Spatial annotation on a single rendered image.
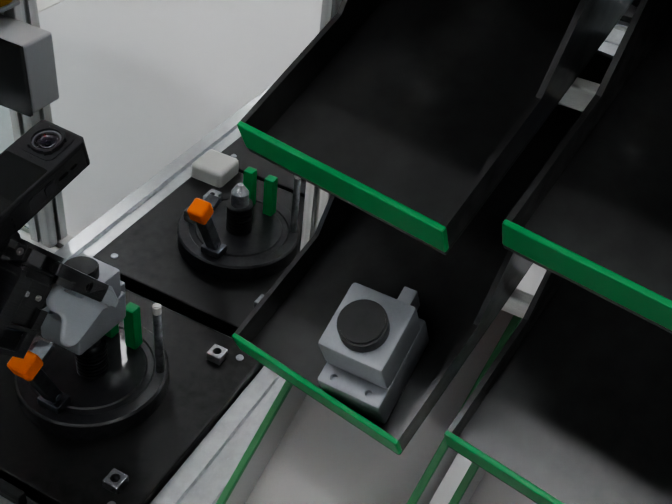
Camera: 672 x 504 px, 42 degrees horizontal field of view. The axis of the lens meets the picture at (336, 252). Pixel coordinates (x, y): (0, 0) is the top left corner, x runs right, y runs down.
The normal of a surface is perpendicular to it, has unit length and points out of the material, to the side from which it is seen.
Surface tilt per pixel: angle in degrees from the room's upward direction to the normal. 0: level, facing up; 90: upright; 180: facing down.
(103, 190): 0
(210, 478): 0
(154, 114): 0
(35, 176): 12
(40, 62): 90
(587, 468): 25
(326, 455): 45
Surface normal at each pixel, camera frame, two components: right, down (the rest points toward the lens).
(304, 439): -0.36, -0.22
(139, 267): 0.10, -0.76
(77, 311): 0.83, 0.32
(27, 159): 0.03, -0.62
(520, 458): -0.17, -0.50
